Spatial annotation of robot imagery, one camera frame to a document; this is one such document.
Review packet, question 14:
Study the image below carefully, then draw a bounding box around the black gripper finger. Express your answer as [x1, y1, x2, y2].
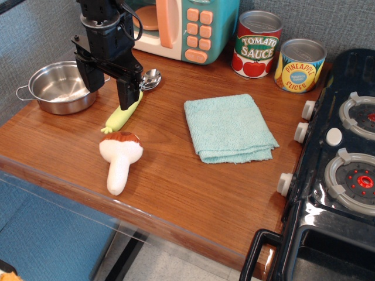
[117, 78, 140, 111]
[76, 57, 105, 92]

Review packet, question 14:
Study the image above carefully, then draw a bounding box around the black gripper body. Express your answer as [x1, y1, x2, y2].
[71, 12, 143, 85]

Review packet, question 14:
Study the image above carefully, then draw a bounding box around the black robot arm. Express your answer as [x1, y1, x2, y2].
[71, 1, 143, 110]

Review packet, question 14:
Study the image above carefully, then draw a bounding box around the light blue folded cloth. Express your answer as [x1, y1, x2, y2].
[184, 94, 279, 164]

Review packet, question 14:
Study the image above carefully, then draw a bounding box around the stainless steel pot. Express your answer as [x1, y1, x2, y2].
[15, 61, 97, 115]

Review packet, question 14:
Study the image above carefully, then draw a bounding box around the plush mushroom toy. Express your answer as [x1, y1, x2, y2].
[99, 132, 144, 196]

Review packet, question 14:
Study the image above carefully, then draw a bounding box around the toy microwave teal and peach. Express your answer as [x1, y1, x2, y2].
[127, 1, 240, 65]

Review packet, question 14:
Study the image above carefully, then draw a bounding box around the tomato sauce can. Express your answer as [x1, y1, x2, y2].
[231, 10, 283, 78]

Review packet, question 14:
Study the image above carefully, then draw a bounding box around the clear acrylic table guard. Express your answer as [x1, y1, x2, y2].
[1, 172, 240, 280]

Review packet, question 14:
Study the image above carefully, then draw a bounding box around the pineapple slices can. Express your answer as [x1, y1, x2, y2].
[274, 38, 327, 93]

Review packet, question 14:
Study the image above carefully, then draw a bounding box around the black table leg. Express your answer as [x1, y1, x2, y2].
[107, 232, 146, 280]

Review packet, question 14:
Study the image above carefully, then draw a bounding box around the black toy stove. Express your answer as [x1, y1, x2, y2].
[240, 49, 374, 280]

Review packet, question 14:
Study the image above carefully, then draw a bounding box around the metal spoon with green handle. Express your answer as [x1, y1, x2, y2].
[100, 68, 162, 135]

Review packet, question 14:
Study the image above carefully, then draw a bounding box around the black cable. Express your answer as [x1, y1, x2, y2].
[114, 0, 144, 42]

